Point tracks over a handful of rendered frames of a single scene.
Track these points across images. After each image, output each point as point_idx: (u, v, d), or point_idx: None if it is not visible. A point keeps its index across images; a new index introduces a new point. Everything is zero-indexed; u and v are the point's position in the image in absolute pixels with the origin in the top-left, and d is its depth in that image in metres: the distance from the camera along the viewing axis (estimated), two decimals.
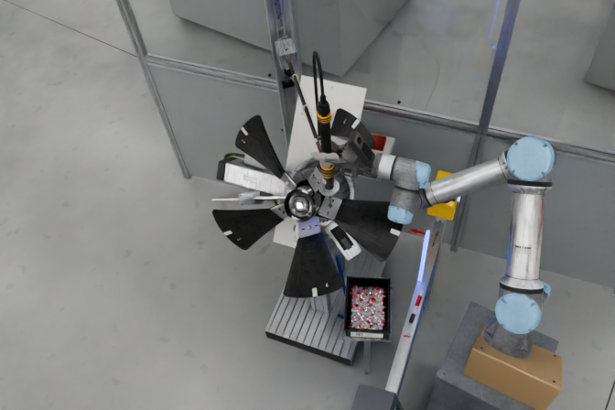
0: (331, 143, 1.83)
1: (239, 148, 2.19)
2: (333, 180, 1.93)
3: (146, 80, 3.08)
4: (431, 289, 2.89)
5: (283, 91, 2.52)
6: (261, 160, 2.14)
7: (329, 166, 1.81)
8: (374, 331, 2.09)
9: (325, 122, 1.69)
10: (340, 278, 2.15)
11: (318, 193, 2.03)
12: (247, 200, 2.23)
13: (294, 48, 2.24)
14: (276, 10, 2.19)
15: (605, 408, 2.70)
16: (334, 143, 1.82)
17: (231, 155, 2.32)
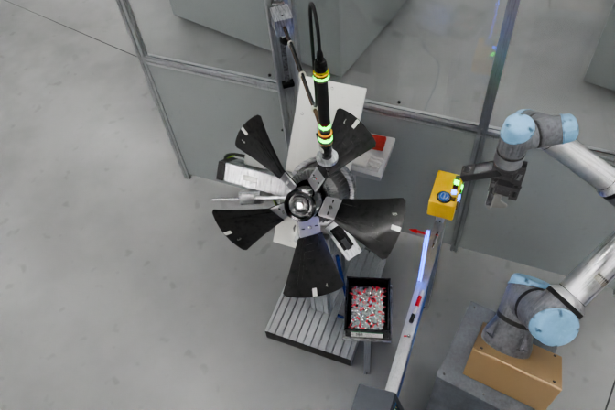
0: None
1: (239, 148, 2.19)
2: (331, 149, 1.81)
3: (146, 80, 3.08)
4: (431, 289, 2.89)
5: (283, 91, 2.52)
6: (261, 160, 2.14)
7: (502, 202, 1.67)
8: (374, 331, 2.09)
9: (322, 81, 1.56)
10: (340, 278, 2.15)
11: (318, 193, 2.03)
12: (247, 200, 2.23)
13: (290, 14, 2.12)
14: None
15: (605, 408, 2.70)
16: None
17: (231, 155, 2.32)
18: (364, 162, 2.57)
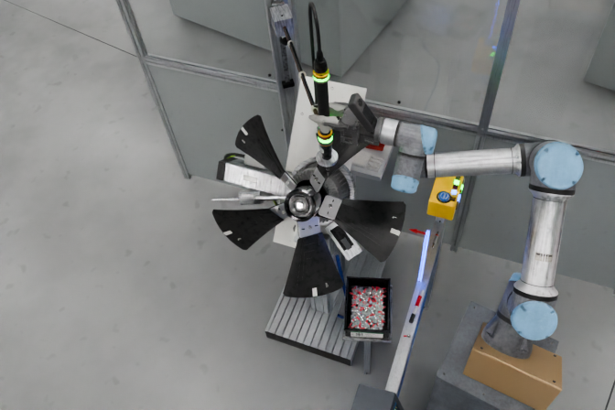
0: (329, 110, 1.70)
1: None
2: (331, 149, 1.81)
3: (146, 80, 3.08)
4: (431, 289, 2.89)
5: (283, 91, 2.52)
6: None
7: (329, 131, 1.69)
8: (374, 331, 2.09)
9: (322, 81, 1.56)
10: (250, 246, 2.25)
11: (318, 216, 2.05)
12: (247, 200, 2.23)
13: (290, 14, 2.12)
14: None
15: (605, 408, 2.70)
16: (332, 109, 1.69)
17: (231, 155, 2.32)
18: (364, 162, 2.57)
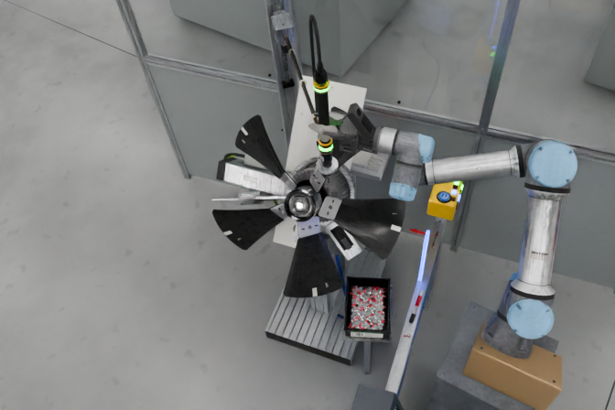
0: (329, 118, 1.73)
1: (330, 112, 2.05)
2: (331, 157, 1.83)
3: (146, 80, 3.08)
4: (431, 289, 2.89)
5: (283, 91, 2.52)
6: None
7: (328, 139, 1.72)
8: (374, 331, 2.09)
9: (322, 91, 1.59)
10: (250, 246, 2.25)
11: (318, 216, 2.05)
12: (247, 200, 2.23)
13: (291, 22, 2.15)
14: (276, 10, 2.19)
15: (605, 408, 2.70)
16: (331, 118, 1.72)
17: (231, 155, 2.32)
18: (364, 162, 2.57)
